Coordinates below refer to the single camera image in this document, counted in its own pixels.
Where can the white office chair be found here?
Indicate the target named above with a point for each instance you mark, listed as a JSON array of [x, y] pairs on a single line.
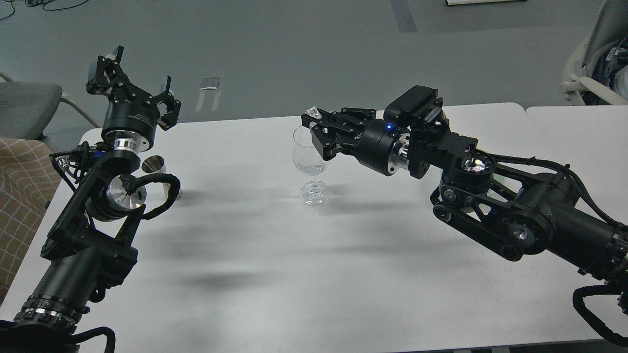
[[596, 72]]

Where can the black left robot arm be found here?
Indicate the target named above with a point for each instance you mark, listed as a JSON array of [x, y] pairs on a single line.
[[90, 244]]

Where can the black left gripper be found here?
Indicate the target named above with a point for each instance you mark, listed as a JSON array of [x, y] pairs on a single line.
[[137, 119]]

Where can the clear wine glass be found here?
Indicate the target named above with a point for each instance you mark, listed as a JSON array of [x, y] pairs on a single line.
[[307, 160]]

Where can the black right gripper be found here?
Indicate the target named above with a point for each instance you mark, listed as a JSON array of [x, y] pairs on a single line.
[[375, 143]]

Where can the beige checkered cushion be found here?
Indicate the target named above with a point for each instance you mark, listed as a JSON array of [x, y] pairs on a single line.
[[28, 183]]

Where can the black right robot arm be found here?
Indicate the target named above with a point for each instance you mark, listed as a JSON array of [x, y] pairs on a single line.
[[511, 206]]

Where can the clear ice cube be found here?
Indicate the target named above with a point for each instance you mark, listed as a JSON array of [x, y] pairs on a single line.
[[313, 112]]

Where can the grey chair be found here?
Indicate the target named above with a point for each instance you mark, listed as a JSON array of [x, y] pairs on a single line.
[[26, 108]]

